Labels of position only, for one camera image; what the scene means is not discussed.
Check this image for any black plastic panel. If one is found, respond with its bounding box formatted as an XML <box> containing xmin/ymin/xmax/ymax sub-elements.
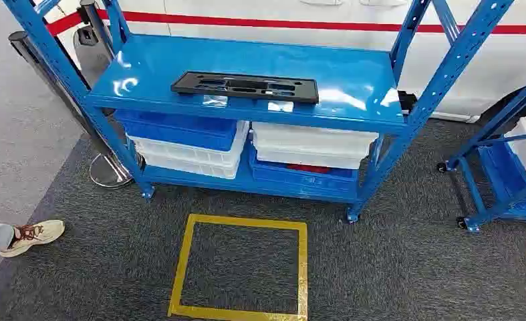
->
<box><xmin>170</xmin><ymin>70</ymin><xmax>320</xmax><ymax>105</ymax></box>

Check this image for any blue plastic crate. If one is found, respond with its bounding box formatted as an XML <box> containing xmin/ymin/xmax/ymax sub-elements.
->
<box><xmin>248</xmin><ymin>144</ymin><xmax>360</xmax><ymax>193</ymax></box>
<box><xmin>114</xmin><ymin>110</ymin><xmax>239</xmax><ymax>152</ymax></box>

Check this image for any red item in crate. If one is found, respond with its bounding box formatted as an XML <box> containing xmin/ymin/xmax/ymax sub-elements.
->
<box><xmin>287</xmin><ymin>163</ymin><xmax>332</xmax><ymax>175</ymax></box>

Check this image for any clear tape patch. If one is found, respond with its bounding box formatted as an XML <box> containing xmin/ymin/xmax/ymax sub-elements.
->
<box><xmin>267</xmin><ymin>100</ymin><xmax>295</xmax><ymax>113</ymax></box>
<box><xmin>202</xmin><ymin>94</ymin><xmax>229</xmax><ymax>107</ymax></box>

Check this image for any yellow floor tape square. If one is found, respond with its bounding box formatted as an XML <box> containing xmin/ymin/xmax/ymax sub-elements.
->
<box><xmin>167</xmin><ymin>213</ymin><xmax>309</xmax><ymax>321</ymax></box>

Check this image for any blue metal shelf rack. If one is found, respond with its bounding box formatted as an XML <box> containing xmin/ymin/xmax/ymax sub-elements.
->
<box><xmin>437</xmin><ymin>68</ymin><xmax>526</xmax><ymax>233</ymax></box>
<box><xmin>3</xmin><ymin>0</ymin><xmax>516</xmax><ymax>225</ymax></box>

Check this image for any person's beige shoe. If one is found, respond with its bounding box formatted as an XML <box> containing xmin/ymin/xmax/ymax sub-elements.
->
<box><xmin>0</xmin><ymin>220</ymin><xmax>66</xmax><ymax>259</ymax></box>

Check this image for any black car tyre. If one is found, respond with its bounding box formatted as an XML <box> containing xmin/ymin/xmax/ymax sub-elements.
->
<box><xmin>479</xmin><ymin>86</ymin><xmax>526</xmax><ymax>134</ymax></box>

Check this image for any red barrier belt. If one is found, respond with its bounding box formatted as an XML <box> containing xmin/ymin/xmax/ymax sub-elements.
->
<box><xmin>45</xmin><ymin>12</ymin><xmax>85</xmax><ymax>37</ymax></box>

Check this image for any white car with red stripe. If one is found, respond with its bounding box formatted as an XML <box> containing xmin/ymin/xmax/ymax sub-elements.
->
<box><xmin>45</xmin><ymin>0</ymin><xmax>526</xmax><ymax>124</ymax></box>

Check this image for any steel stanchion post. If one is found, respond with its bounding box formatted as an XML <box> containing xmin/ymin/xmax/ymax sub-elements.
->
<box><xmin>73</xmin><ymin>0</ymin><xmax>115</xmax><ymax>87</ymax></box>
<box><xmin>7</xmin><ymin>31</ymin><xmax>136</xmax><ymax>191</ymax></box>

